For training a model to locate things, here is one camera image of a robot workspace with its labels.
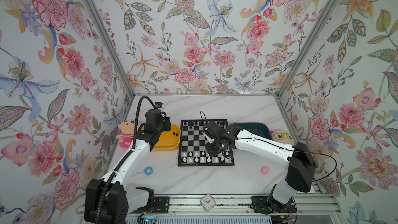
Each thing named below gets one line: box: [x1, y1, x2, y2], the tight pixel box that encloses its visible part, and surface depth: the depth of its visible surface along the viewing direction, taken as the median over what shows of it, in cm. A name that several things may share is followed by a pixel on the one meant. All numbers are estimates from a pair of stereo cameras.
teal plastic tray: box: [232, 122, 273, 140], surface depth 100 cm
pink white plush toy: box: [269, 129, 295, 145], surface depth 92 cm
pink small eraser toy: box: [261, 165, 270, 175], surface depth 84 cm
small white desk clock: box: [200, 193, 217, 213], surface depth 75 cm
